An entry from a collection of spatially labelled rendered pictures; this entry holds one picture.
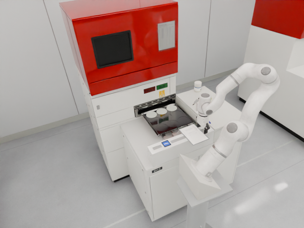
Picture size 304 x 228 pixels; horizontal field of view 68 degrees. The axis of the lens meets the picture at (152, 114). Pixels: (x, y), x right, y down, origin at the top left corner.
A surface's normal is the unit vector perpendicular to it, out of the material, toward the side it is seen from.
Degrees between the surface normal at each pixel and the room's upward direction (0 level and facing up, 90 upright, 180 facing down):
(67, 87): 90
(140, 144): 0
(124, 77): 90
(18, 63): 90
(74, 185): 0
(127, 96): 90
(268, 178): 0
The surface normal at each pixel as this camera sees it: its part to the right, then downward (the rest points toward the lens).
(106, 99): 0.42, 0.51
